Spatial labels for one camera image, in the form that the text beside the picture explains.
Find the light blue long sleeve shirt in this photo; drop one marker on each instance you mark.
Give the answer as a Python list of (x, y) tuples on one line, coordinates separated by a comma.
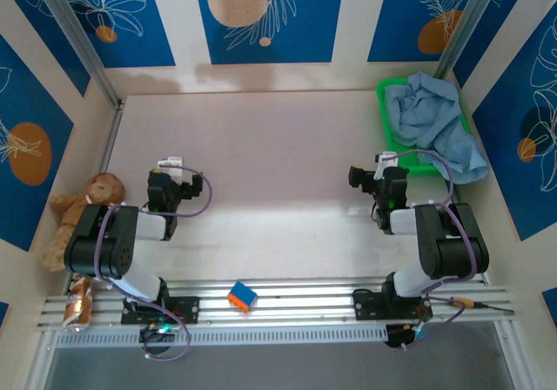
[(418, 111)]

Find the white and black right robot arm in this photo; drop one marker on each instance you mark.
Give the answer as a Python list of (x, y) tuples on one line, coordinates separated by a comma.
[(452, 242)]

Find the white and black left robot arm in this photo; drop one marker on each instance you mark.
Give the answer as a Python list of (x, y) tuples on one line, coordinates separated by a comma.
[(93, 242)]

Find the brown teddy bear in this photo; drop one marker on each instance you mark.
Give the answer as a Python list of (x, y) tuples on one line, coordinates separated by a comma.
[(104, 187)]

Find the green plastic basket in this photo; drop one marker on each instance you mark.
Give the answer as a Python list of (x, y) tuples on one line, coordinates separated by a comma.
[(382, 116)]

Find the blue and orange block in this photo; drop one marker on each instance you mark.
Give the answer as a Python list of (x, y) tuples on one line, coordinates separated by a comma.
[(243, 296)]

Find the black controller board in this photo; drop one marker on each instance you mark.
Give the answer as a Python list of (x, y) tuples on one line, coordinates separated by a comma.
[(159, 331), (398, 335)]

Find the orange drink can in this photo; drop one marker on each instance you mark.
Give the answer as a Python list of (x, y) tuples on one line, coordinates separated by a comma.
[(77, 307)]

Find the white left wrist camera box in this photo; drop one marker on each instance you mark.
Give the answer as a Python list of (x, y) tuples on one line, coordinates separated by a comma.
[(172, 163)]

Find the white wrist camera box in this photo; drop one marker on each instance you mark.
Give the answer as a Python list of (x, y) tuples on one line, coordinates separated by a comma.
[(172, 163), (385, 161)]

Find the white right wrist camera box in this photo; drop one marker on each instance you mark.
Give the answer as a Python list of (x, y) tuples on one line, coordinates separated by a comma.
[(385, 161)]

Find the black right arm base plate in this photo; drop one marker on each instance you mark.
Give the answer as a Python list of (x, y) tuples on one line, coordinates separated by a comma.
[(370, 305)]

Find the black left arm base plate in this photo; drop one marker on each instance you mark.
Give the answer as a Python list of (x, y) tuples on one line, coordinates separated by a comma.
[(187, 309)]

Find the aluminium rail frame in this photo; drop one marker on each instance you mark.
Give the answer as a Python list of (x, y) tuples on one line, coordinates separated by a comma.
[(304, 305)]

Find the aluminium corner post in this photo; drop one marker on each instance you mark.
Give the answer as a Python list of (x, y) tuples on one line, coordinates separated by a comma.
[(465, 20), (82, 46)]

